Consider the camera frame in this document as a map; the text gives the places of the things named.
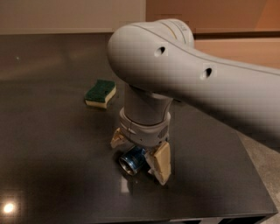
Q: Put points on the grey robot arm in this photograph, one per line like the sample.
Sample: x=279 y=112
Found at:
x=158 y=63

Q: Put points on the green yellow sponge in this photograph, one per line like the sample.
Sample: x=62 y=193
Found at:
x=100 y=94

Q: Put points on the blue silver redbull can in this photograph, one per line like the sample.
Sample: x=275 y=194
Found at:
x=133 y=160

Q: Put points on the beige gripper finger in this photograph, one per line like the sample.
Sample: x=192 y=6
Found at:
x=119 y=140
x=159 y=161

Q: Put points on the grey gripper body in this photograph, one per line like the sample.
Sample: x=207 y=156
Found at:
x=144 y=131

